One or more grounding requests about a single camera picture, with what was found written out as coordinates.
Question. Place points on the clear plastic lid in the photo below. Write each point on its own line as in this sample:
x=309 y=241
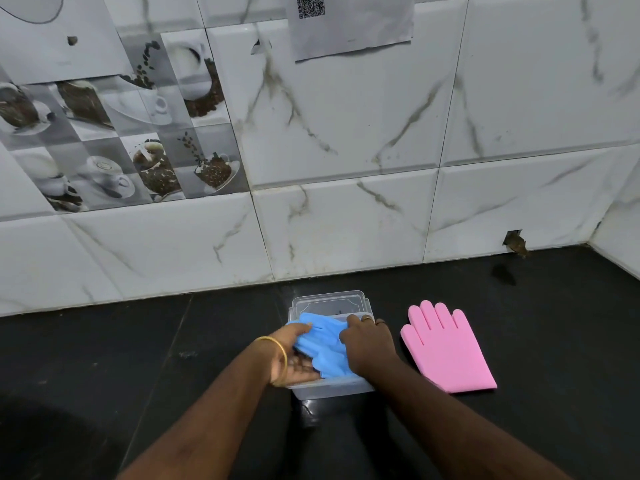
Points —
x=330 y=300

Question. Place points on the transparent plastic box red latches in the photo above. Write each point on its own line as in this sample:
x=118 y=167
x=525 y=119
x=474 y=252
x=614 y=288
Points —
x=330 y=388

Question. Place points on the pink rubber glove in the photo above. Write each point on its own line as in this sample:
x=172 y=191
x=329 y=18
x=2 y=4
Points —
x=410 y=339
x=450 y=349

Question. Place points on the person's right forearm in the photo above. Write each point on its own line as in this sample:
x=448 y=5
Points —
x=460 y=429

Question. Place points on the person's right hand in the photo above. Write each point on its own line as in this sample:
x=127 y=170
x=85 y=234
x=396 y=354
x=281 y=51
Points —
x=370 y=347

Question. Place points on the person's left hand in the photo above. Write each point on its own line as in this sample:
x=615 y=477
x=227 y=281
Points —
x=300 y=372

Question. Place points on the person's left forearm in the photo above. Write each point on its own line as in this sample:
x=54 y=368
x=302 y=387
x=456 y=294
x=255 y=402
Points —
x=200 y=429

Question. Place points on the grey paper sheet round print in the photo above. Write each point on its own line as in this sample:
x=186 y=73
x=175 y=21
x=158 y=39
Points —
x=60 y=54

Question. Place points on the gold bangle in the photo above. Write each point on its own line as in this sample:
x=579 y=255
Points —
x=282 y=352

